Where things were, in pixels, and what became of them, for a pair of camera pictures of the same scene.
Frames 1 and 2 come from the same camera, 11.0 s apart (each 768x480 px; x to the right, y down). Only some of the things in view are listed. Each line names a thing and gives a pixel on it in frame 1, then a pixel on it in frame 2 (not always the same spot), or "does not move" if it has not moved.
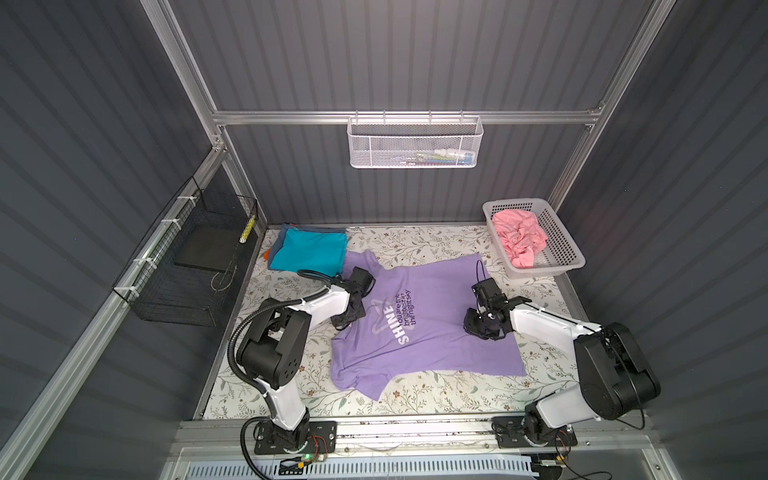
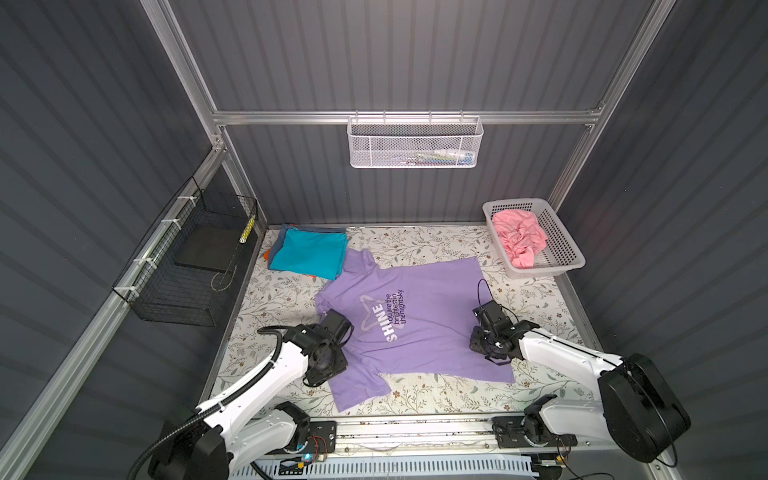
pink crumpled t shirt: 521,235 does not move
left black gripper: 359,313 → 319,377
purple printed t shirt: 413,328 does not move
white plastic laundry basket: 560,253 does not move
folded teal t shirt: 311,250 does not move
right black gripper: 469,327 → 474,343
